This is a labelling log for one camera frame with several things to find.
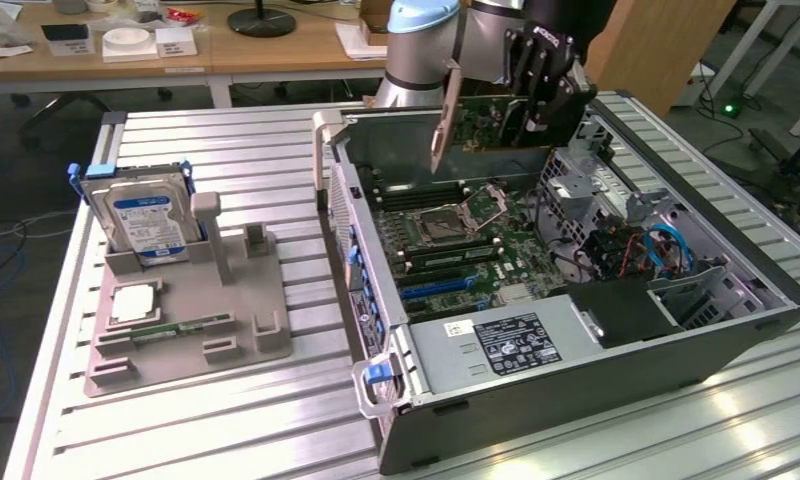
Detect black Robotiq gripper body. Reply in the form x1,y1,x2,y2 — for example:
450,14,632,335
526,0,615,66

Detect green GPU with metal bracket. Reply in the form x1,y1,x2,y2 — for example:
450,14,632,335
430,59,555,174

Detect wooden cabinet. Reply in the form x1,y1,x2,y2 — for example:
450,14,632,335
573,0,740,116

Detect metal disk bay cage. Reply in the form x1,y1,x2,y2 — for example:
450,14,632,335
537,117,642,241

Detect silver socket cover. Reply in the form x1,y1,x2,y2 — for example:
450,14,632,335
463,182,513,234

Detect stack of white papers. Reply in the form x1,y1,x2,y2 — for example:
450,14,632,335
337,22,390,61

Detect brown cardboard box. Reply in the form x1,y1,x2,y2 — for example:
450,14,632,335
359,0,395,34

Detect black equipment stand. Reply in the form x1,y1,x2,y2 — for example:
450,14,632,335
750,127,800,176

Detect CPU socket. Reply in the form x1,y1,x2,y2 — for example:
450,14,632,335
417,204,475,246

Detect green Dell motherboard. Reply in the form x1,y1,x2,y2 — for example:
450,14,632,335
370,177,575,324

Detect black RAM stick with label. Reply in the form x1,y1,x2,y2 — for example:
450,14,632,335
410,245,502,274

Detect silver chipset heatsink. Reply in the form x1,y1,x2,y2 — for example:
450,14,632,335
499,285,543,305

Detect black round lamp base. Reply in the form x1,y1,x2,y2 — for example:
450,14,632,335
226,0,299,39

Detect grey power supply unit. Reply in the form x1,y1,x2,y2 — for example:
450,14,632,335
399,293,606,396

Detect red packet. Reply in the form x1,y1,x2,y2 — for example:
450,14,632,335
164,5,206,26

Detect small white box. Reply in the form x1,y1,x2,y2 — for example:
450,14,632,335
154,25,196,59

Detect open black PC case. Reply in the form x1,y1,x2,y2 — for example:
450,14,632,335
311,97,800,476

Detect white box with round tape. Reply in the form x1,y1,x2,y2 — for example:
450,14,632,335
102,27,160,64

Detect grey parts rack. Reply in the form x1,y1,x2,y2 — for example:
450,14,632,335
83,192,295,399

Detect hard disk with blue label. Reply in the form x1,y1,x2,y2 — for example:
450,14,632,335
90,179,195,266

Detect blue disk caddy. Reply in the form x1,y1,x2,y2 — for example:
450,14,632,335
66,158,206,246

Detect black chair base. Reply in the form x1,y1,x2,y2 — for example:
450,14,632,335
10,87,175,149

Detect white box with black top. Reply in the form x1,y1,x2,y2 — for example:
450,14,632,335
39,23,99,57

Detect green RAM stick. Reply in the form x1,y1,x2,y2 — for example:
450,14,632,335
130,312,233,341

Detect silver CPU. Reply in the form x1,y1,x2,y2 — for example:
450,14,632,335
110,287,166,324

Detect wooden desk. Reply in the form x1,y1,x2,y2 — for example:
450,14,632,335
0,0,575,109

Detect orange wire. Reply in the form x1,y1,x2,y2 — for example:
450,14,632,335
626,233,646,276

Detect blue wire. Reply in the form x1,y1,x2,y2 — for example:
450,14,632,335
644,224,696,276

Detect grey metal drive bracket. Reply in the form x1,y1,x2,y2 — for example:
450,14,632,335
646,264,769,331

